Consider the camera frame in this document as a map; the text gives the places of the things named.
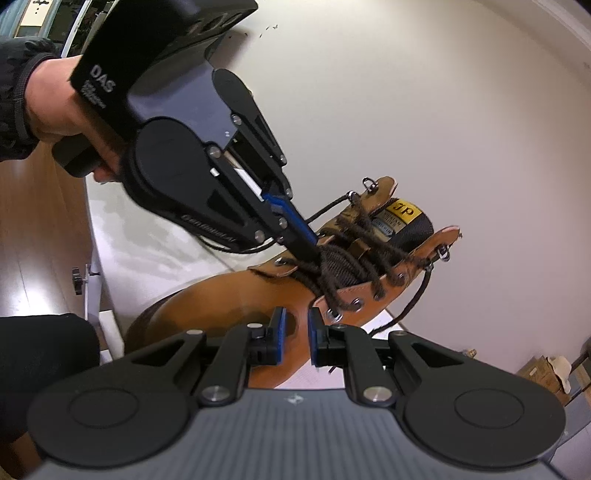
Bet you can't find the dark brown shoelace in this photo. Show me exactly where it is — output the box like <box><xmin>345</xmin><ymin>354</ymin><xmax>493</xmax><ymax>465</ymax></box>
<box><xmin>191</xmin><ymin>192</ymin><xmax>437</xmax><ymax>332</ymax></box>

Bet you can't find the brown leather work boot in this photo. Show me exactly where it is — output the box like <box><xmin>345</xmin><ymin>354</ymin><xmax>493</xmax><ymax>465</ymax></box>
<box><xmin>124</xmin><ymin>176</ymin><xmax>461</xmax><ymax>388</ymax></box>

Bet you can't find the left jacket sleeve forearm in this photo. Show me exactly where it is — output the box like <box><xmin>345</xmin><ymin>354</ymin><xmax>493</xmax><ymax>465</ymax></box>
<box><xmin>0</xmin><ymin>37</ymin><xmax>58</xmax><ymax>161</ymax></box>

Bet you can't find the black jacket sleeve forearm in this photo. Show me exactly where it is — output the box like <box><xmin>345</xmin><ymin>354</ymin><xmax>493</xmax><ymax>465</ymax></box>
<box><xmin>1</xmin><ymin>313</ymin><xmax>100</xmax><ymax>444</ymax></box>

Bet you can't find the person's left hand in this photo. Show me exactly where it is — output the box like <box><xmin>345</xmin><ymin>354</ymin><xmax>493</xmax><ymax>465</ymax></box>
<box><xmin>25</xmin><ymin>56</ymin><xmax>125</xmax><ymax>184</ymax></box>

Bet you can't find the cardboard box with hat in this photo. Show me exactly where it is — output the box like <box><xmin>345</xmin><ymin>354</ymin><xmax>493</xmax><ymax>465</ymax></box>
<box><xmin>517</xmin><ymin>356</ymin><xmax>572</xmax><ymax>406</ymax></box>

